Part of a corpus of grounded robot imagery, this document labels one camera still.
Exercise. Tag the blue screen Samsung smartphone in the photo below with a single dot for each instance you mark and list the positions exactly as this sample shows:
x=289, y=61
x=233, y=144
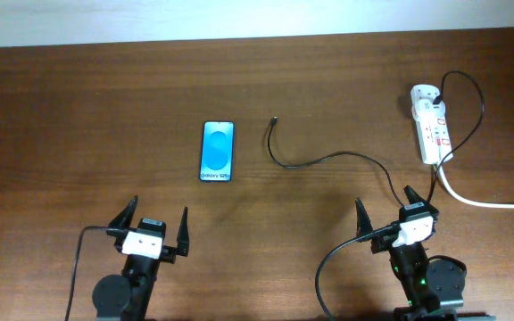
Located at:
x=217, y=151

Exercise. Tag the white USB charger plug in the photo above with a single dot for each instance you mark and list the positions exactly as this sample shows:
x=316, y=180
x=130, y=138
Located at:
x=426, y=108

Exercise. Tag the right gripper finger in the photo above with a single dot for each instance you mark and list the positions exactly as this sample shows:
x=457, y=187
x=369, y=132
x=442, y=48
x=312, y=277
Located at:
x=414, y=199
x=364, y=229

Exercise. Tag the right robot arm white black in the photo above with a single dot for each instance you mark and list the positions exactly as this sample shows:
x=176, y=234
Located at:
x=433, y=285

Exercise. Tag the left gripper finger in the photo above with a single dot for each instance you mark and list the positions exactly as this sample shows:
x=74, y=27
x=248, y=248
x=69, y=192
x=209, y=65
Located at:
x=123, y=220
x=183, y=235

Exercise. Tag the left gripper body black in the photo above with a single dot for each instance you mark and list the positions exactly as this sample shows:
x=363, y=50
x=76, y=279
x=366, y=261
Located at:
x=169, y=253

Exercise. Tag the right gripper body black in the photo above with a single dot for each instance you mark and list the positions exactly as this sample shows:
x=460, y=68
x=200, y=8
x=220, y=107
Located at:
x=383, y=242

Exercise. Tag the white power strip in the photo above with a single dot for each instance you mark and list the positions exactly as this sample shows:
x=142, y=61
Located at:
x=434, y=141

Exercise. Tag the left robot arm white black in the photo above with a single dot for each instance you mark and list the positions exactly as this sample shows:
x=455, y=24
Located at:
x=126, y=296

